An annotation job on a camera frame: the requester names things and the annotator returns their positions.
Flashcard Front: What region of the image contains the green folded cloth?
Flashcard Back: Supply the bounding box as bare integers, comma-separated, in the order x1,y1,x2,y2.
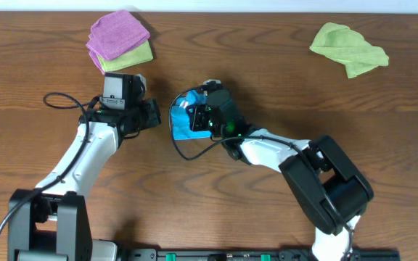
97,41,153,72

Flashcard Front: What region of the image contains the blue microfiber cloth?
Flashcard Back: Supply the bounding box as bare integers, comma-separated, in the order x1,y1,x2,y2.
171,90,210,141

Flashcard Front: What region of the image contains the crumpled green cloth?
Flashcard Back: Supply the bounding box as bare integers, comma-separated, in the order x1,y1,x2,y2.
309,22,389,78

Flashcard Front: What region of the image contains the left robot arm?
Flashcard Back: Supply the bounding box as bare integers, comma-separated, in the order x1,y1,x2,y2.
3,72,161,260

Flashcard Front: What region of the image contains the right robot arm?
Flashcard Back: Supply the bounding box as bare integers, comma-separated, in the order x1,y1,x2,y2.
182,90,374,260

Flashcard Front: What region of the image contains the right black cable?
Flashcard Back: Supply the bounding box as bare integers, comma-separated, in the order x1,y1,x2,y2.
168,86,355,261

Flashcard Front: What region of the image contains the purple folded cloth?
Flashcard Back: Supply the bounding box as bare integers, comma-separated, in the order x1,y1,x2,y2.
86,10,150,74

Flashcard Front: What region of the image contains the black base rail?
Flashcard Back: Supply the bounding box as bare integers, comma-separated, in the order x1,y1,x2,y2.
116,247,402,261

